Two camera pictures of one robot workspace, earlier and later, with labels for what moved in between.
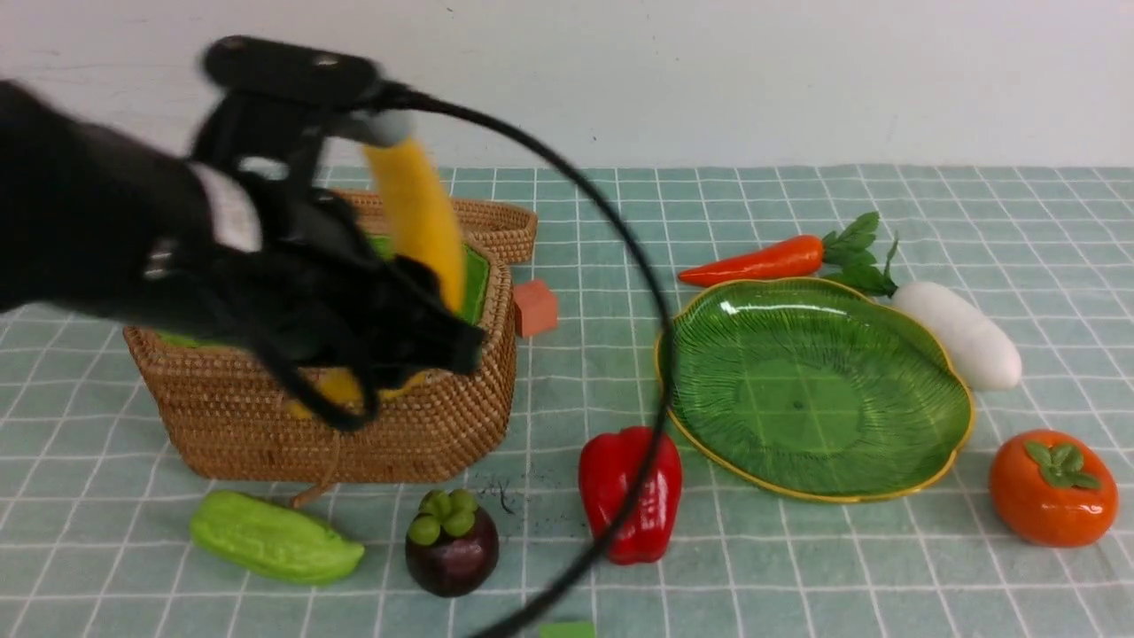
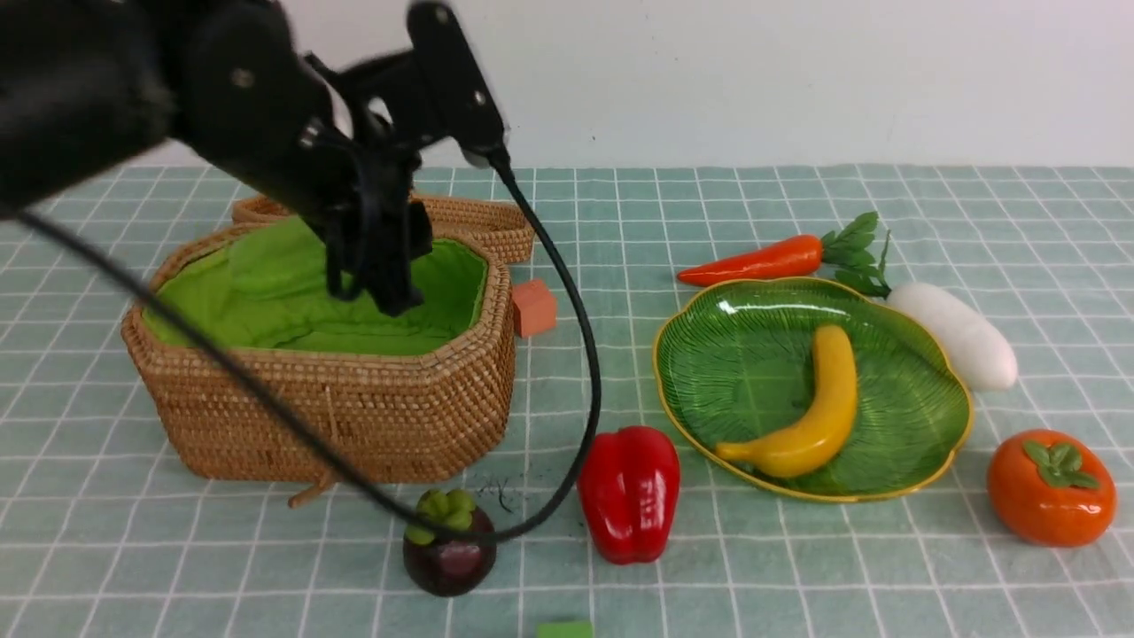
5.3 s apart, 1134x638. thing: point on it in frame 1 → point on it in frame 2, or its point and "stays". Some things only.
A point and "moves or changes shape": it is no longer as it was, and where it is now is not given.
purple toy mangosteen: x=453 y=545 stays
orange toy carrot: x=845 y=252 stays
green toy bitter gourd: x=271 y=539 moves or changes shape
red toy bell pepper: x=610 y=463 stays
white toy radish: x=978 y=352 stays
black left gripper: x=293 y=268 → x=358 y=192
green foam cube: x=568 y=629 stays
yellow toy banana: x=419 y=234 → x=816 y=433
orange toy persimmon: x=1052 y=487 stays
